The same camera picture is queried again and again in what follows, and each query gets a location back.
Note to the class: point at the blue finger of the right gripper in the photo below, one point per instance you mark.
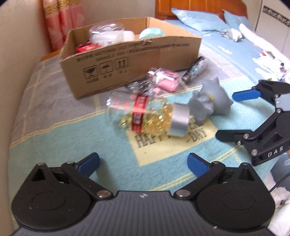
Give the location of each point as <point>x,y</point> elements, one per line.
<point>246,95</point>
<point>240,137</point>

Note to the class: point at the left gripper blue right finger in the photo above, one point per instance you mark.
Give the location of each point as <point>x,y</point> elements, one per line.
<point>206,173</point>

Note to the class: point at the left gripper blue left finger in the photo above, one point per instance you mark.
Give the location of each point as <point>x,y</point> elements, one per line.
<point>79,174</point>

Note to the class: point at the grey cat figurine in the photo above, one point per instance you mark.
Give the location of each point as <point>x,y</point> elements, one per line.
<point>212,99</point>

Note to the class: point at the correction tape dispenser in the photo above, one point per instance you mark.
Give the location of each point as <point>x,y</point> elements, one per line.
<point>195,70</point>

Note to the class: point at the gold capsule jar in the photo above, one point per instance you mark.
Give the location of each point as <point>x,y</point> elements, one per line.
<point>145,114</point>

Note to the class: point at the pink bottle keychain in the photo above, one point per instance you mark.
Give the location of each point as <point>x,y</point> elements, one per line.
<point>155,81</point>

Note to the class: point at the red toy car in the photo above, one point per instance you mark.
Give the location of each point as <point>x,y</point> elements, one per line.
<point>86,47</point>

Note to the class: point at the white plastic bottle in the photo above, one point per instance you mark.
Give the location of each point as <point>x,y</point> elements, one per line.
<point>112,37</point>

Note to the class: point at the clear round plastic jar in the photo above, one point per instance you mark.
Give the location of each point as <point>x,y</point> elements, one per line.
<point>108,26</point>

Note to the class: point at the pink blanket roll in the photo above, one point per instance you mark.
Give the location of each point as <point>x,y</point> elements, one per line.
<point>263,44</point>

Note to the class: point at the crumpled grey cloth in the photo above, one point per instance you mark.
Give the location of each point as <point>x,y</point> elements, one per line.
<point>232,34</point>

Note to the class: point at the checked blanket mat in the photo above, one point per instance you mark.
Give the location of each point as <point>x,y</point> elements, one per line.
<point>53,127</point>

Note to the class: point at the blue pillow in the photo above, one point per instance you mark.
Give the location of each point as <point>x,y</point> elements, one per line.
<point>234,21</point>
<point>200,21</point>

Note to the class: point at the brown cardboard box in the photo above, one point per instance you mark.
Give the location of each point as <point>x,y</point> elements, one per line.
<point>115,65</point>

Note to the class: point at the wooden bed headboard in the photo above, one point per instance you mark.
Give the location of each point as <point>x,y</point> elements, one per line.
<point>163,7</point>

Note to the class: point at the pink curtain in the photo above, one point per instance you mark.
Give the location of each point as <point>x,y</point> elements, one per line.
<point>62,16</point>

